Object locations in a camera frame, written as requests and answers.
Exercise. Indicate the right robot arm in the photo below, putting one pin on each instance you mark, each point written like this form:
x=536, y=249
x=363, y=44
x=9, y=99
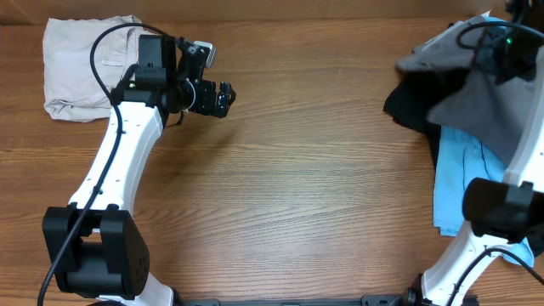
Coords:
x=497, y=216

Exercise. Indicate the black garment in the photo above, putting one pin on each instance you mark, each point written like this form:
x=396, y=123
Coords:
x=458, y=157

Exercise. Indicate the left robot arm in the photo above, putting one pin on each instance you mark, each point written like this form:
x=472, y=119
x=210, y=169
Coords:
x=95, y=247

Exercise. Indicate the light blue t-shirt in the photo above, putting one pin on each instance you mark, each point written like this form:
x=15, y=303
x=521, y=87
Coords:
x=481, y=125

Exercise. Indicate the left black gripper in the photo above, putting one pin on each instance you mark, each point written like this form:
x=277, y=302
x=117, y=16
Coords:
x=206, y=104

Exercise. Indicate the beige folded shorts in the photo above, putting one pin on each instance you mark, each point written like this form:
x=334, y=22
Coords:
x=70, y=89

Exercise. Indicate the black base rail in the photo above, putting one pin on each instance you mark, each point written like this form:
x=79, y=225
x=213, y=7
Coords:
x=367, y=300

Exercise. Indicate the grey shorts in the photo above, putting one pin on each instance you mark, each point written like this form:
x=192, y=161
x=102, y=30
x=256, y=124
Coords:
x=442, y=54

